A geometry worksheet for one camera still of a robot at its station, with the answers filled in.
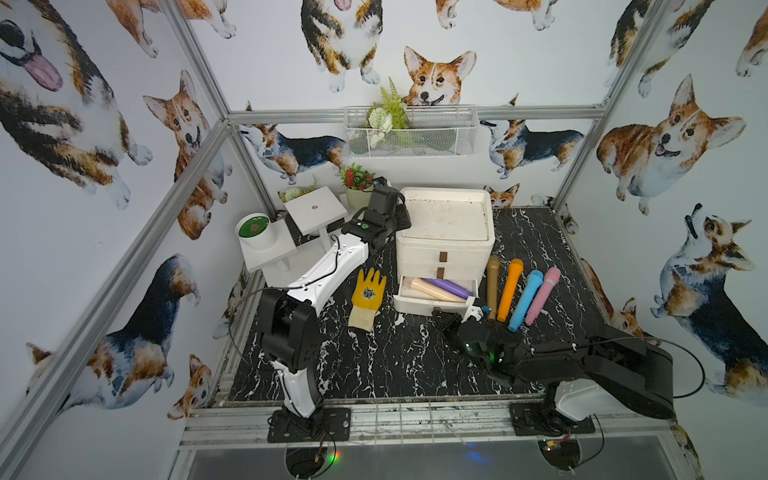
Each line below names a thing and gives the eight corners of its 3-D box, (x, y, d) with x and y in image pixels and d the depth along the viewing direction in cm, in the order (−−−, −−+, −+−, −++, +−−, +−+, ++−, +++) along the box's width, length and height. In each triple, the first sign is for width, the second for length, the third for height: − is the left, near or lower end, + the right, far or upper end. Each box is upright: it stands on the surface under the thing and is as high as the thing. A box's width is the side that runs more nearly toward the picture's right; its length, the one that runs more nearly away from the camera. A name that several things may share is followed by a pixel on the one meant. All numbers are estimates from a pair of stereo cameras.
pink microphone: (522, 322, 93) (526, 317, 90) (546, 269, 106) (549, 264, 103) (536, 330, 92) (540, 325, 89) (558, 275, 104) (562, 269, 101)
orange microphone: (494, 319, 93) (496, 315, 91) (511, 260, 107) (513, 256, 105) (507, 324, 92) (510, 321, 90) (523, 264, 106) (525, 260, 104)
